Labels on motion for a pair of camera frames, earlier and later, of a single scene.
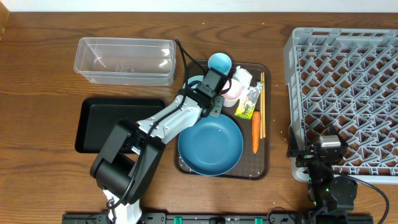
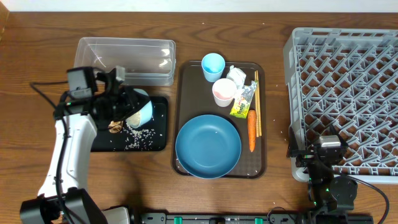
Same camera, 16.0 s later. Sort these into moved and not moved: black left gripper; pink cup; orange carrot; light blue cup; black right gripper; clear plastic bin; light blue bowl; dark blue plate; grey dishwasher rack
Moved: orange carrot; light blue cup; pink cup; light blue bowl; black left gripper
Not moved: clear plastic bin; dark blue plate; grey dishwasher rack; black right gripper
